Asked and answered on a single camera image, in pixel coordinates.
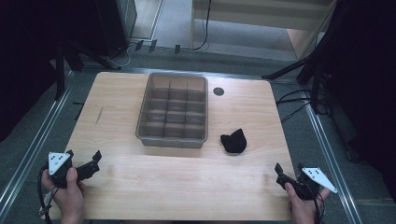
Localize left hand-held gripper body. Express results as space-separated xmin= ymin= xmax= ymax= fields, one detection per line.
xmin=48 ymin=151 xmax=101 ymax=189

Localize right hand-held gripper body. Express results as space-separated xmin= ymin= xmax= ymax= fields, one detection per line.
xmin=276 ymin=167 xmax=338 ymax=201

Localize black sock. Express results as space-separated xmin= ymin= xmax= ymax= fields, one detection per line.
xmin=219 ymin=128 xmax=248 ymax=154

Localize grey divided plastic bin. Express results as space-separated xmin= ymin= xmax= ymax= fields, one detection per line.
xmin=134 ymin=72 xmax=209 ymax=149

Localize person's right hand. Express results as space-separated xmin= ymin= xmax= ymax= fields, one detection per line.
xmin=284 ymin=182 xmax=332 ymax=224

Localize person's left hand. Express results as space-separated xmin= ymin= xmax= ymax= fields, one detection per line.
xmin=41 ymin=166 xmax=87 ymax=224

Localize black tripod stand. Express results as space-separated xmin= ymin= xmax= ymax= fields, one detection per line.
xmin=261 ymin=36 xmax=332 ymax=115
xmin=54 ymin=38 xmax=123 ymax=101

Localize black cabinet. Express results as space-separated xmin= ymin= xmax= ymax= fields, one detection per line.
xmin=92 ymin=0 xmax=138 ymax=58

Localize light wooden shelf unit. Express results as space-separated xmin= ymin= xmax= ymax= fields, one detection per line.
xmin=190 ymin=0 xmax=339 ymax=61

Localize metal floor rail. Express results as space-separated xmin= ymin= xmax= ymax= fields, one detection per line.
xmin=0 ymin=70 xmax=75 ymax=213
xmin=302 ymin=89 xmax=364 ymax=224

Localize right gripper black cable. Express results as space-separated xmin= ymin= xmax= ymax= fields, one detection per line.
xmin=303 ymin=176 xmax=327 ymax=224

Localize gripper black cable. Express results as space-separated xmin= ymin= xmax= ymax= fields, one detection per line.
xmin=303 ymin=176 xmax=327 ymax=224
xmin=36 ymin=167 xmax=60 ymax=224

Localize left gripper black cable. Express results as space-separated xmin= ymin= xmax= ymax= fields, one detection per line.
xmin=36 ymin=167 xmax=60 ymax=224

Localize black floor cables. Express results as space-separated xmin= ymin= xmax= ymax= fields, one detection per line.
xmin=275 ymin=89 xmax=313 ymax=124

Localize white floor cable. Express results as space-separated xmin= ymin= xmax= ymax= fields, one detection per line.
xmin=106 ymin=43 xmax=138 ymax=68

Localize black hanging cable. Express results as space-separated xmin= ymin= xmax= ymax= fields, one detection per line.
xmin=189 ymin=0 xmax=213 ymax=52

